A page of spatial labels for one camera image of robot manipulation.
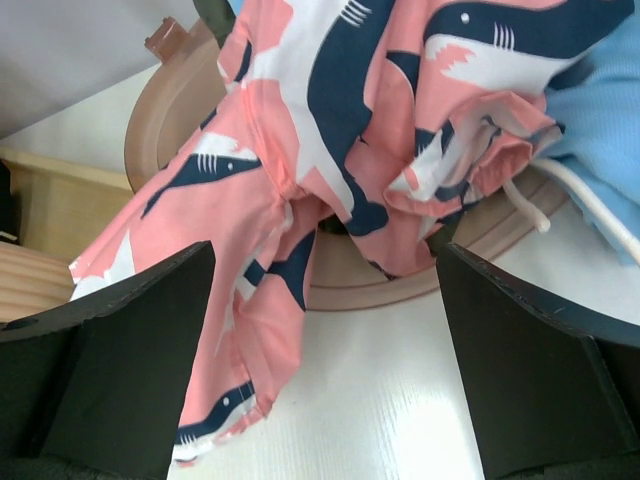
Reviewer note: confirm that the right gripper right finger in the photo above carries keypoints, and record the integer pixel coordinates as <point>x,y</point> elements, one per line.
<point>552,387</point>

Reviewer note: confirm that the pink translucent plastic basin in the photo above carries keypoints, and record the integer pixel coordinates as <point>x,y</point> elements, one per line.
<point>187,87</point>

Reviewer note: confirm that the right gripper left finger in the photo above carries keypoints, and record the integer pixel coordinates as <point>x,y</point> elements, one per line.
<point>94,389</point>

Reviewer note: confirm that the olive green shorts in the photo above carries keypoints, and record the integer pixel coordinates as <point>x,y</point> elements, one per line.
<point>217,15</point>

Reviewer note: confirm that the pink patterned shorts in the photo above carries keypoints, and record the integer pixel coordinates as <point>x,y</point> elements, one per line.
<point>215,190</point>

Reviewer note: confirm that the light blue shorts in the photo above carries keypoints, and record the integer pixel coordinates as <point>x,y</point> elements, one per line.
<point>600,125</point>

